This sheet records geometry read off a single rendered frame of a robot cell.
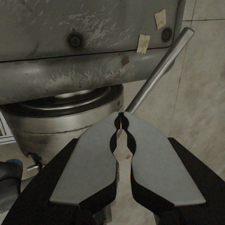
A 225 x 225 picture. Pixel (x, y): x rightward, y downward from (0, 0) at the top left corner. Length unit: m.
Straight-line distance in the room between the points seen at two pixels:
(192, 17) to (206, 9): 0.23
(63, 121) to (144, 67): 0.18
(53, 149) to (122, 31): 0.25
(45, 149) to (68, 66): 0.18
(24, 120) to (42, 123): 0.04
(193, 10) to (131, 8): 2.01
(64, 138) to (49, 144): 0.03
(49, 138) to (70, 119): 0.06
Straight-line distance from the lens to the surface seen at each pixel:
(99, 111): 0.28
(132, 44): 0.24
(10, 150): 1.92
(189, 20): 2.21
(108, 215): 1.58
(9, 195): 0.60
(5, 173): 0.66
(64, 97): 0.30
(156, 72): 0.17
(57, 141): 0.30
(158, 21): 0.27
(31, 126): 0.30
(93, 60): 0.22
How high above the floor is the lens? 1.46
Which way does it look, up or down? 53 degrees down
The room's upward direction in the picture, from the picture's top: 139 degrees clockwise
